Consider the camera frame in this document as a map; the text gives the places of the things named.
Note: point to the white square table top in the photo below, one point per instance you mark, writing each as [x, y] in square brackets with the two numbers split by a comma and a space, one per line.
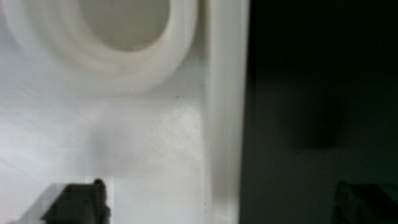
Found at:
[121, 105]

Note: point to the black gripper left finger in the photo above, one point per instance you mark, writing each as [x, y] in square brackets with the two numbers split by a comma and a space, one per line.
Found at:
[70, 204]

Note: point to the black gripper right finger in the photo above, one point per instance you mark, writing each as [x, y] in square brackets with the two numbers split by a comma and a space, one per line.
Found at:
[365, 204]

